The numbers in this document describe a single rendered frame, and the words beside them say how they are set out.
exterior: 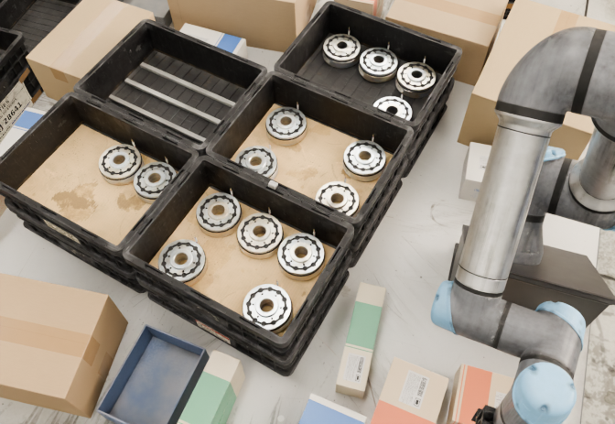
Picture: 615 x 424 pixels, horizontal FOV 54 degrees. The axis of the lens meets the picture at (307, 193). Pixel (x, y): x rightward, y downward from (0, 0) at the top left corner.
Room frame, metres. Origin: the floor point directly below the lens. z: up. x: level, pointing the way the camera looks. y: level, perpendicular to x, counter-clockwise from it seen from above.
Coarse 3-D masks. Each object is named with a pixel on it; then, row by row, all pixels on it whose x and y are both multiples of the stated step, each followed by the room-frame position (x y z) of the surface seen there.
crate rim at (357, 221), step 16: (288, 80) 1.06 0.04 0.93; (336, 96) 1.00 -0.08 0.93; (240, 112) 0.96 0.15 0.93; (368, 112) 0.95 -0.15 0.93; (224, 128) 0.91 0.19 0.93; (400, 128) 0.90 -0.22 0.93; (400, 144) 0.85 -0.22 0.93; (224, 160) 0.82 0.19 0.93; (256, 176) 0.77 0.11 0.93; (384, 176) 0.76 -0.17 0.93; (288, 192) 0.73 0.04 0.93; (320, 208) 0.68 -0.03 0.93; (368, 208) 0.68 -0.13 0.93; (352, 224) 0.64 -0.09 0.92
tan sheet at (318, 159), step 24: (264, 120) 1.02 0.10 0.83; (312, 120) 1.01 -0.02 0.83; (264, 144) 0.94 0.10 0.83; (312, 144) 0.93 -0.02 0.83; (336, 144) 0.93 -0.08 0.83; (288, 168) 0.86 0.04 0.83; (312, 168) 0.86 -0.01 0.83; (336, 168) 0.86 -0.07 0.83; (312, 192) 0.79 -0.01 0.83; (360, 192) 0.78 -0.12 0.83
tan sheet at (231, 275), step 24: (216, 192) 0.80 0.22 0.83; (192, 216) 0.73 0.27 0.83; (168, 240) 0.67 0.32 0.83; (192, 240) 0.67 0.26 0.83; (216, 240) 0.67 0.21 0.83; (216, 264) 0.61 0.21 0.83; (240, 264) 0.61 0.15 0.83; (264, 264) 0.60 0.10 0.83; (216, 288) 0.55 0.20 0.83; (240, 288) 0.55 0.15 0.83; (288, 288) 0.54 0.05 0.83; (240, 312) 0.49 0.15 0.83
